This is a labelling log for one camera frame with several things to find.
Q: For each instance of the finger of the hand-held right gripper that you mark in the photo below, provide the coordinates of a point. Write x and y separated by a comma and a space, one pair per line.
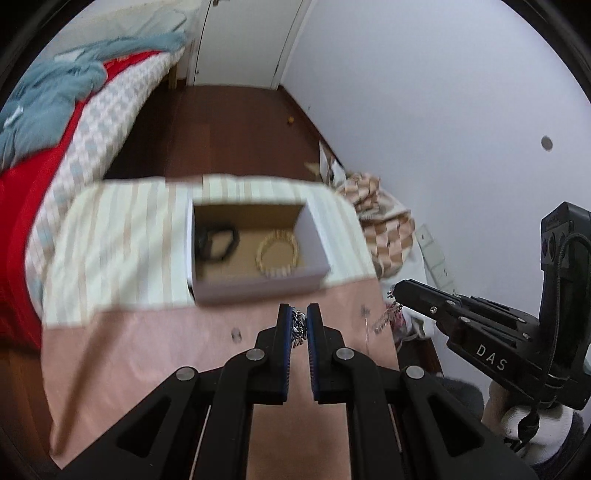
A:
427, 316
418, 291

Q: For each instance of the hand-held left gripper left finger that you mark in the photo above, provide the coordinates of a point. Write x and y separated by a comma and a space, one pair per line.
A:
286, 344

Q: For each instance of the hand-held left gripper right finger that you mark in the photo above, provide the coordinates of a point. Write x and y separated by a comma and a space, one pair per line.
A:
313, 350

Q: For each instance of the white cardboard box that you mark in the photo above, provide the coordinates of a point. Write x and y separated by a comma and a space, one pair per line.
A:
258, 258

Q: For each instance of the white power strip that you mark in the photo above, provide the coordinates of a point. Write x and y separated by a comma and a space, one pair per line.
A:
436, 261

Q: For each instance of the brown checkered cloth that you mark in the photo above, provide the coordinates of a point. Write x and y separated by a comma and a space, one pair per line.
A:
374, 217

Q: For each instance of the striped beige cloth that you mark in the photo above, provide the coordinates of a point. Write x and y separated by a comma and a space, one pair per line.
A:
124, 240

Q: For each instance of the checkered bed sheet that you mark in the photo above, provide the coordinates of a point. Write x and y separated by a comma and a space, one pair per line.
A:
92, 147

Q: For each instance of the white door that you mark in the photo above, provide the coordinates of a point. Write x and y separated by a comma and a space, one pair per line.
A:
244, 41

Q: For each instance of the grey blue blanket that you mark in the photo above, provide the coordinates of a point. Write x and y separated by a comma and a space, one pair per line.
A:
51, 92

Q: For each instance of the round grey wall cap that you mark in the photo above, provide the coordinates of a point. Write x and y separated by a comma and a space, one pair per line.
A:
546, 142

